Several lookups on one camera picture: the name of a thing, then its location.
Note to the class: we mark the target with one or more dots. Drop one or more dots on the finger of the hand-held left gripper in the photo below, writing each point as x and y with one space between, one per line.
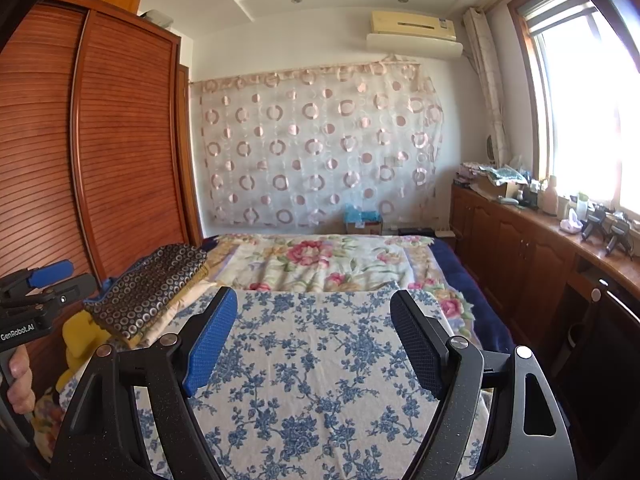
75 285
52 272

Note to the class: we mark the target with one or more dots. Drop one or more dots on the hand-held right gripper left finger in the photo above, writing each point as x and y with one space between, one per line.
210 345

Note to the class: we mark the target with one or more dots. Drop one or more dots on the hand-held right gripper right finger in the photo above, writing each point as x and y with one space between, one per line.
420 345

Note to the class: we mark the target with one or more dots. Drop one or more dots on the navy circle-print pajama garment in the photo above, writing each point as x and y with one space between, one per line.
150 290

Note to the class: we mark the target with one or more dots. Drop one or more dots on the person's left hand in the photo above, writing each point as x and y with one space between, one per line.
20 385

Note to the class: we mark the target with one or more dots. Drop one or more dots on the yellow plush toy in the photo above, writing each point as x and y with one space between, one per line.
82 340

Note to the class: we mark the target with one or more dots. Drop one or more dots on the navy blue blanket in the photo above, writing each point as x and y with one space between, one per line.
475 290

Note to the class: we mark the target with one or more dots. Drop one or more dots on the blue floral bed sheet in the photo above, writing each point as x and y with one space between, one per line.
310 390

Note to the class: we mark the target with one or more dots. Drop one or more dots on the pink floral quilt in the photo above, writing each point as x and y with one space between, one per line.
320 260

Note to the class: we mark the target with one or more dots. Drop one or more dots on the long wooden cabinet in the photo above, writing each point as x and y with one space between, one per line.
500 240

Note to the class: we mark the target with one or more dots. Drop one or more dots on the cardboard box with blue contents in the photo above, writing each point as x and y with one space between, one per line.
362 220

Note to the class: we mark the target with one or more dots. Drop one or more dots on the wooden louvered wardrobe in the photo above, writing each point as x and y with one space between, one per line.
100 135

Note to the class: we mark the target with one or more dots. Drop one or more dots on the pile of papers and clutter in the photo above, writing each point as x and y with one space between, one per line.
492 177

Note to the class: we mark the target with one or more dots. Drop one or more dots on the small white bag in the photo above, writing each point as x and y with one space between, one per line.
572 224

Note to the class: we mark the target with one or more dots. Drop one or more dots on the white tall bottle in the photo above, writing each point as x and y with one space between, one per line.
550 197

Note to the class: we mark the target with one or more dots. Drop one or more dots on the black handheld device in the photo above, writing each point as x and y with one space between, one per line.
594 221
617 234

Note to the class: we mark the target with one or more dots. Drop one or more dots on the green-lid container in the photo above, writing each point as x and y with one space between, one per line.
583 204

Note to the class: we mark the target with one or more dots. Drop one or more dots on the sheer circle-pattern curtain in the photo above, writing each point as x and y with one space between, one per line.
320 150

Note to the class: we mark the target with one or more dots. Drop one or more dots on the beige tied window curtain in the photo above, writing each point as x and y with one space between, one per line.
487 80

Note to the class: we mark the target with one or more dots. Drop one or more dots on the white flat box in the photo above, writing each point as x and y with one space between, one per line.
157 19

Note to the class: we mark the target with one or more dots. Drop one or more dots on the wood-framed window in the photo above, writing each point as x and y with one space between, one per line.
585 110

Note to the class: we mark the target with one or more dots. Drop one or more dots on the cream wall air conditioner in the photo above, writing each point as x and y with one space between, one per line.
412 30

